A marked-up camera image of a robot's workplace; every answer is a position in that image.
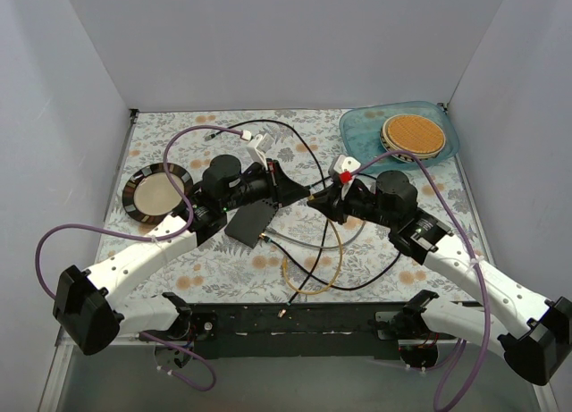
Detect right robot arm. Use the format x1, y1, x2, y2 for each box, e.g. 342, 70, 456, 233
308, 171, 571, 386

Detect teal plastic tray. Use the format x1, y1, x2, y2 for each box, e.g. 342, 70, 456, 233
339, 101, 459, 167

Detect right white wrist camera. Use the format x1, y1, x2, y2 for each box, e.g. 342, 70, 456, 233
328, 155, 361, 200

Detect black rimmed plate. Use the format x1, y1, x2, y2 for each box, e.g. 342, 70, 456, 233
122, 163, 193, 224

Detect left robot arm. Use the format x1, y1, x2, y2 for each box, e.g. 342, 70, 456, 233
53, 155, 309, 356

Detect black ethernet cable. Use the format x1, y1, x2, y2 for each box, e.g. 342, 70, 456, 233
203, 119, 402, 292

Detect black network switch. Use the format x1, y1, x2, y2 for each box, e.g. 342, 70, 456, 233
224, 200, 277, 248

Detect floral tablecloth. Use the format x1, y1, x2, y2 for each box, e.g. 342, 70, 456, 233
121, 110, 467, 303

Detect aluminium frame rail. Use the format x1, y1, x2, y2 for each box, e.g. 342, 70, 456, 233
38, 331, 559, 412

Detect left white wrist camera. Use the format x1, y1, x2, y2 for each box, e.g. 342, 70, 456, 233
240, 130, 274, 170

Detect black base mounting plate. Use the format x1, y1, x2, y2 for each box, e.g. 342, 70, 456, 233
140, 300, 448, 359

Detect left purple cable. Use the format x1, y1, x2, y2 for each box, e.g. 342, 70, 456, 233
34, 125, 251, 301

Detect grey ethernet cable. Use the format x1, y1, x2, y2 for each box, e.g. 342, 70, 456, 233
263, 219, 367, 251

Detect black braided cable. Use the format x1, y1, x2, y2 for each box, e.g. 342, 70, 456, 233
285, 174, 334, 307

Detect yellow ethernet cable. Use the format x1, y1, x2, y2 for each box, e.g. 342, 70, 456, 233
281, 195, 344, 296

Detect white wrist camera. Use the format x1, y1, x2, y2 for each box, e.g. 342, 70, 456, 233
240, 130, 274, 170
328, 155, 361, 200

